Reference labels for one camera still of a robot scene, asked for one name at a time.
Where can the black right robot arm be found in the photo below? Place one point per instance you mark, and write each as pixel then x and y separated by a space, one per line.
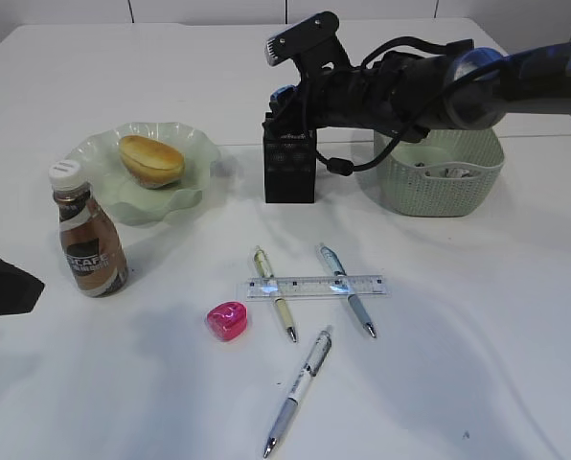
pixel 435 87

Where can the brown plastic drink bottle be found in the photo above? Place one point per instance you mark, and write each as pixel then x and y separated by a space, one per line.
pixel 88 237

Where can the yellow bread roll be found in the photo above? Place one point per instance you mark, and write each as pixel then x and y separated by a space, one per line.
pixel 152 163

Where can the green woven plastic basket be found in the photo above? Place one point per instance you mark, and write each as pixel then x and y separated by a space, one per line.
pixel 409 192

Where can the black mesh pen holder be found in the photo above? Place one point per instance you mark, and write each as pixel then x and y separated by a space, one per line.
pixel 289 164

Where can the yellow-green pen under ruler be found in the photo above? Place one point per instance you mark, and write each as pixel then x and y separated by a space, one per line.
pixel 265 271

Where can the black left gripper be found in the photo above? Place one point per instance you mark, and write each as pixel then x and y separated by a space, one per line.
pixel 19 290

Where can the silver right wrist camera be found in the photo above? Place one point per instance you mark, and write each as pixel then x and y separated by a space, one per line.
pixel 300 37

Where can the blue-grey pen under ruler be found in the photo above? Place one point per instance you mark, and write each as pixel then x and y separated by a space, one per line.
pixel 336 268

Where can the clear plastic ruler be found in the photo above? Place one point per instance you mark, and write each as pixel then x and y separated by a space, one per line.
pixel 307 287

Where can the green wavy glass plate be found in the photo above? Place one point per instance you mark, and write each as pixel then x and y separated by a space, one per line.
pixel 120 194

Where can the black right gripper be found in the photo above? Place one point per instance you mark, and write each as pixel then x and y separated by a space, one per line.
pixel 346 97

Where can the blue pencil sharpener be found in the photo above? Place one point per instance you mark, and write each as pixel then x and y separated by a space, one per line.
pixel 280 97

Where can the white blue-grip pen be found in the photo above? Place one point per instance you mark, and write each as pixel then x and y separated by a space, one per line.
pixel 299 388

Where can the pink pencil sharpener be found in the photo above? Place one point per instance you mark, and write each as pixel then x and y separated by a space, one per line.
pixel 227 320

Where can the large paper ball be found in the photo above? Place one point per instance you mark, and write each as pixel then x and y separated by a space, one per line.
pixel 450 173

